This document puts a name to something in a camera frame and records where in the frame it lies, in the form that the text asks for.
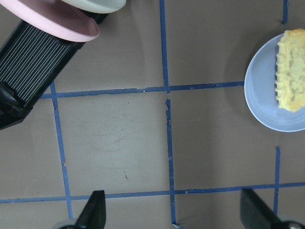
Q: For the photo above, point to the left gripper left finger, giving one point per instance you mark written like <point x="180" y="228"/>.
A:
<point x="93" y="215"/>

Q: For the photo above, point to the black plate rack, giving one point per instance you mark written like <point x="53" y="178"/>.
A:
<point x="30" y="60"/>

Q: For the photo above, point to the pink plate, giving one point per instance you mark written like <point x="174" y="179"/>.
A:
<point x="56" y="18"/>

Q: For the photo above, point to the white round plate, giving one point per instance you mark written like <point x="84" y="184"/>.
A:
<point x="98" y="6"/>

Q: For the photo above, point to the yellow bread loaf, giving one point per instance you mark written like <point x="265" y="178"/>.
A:
<point x="290" y="72"/>

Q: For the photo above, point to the blue plate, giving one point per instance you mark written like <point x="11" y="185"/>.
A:
<point x="260" y="94"/>

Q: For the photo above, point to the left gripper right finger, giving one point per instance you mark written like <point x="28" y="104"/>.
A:
<point x="255" y="214"/>

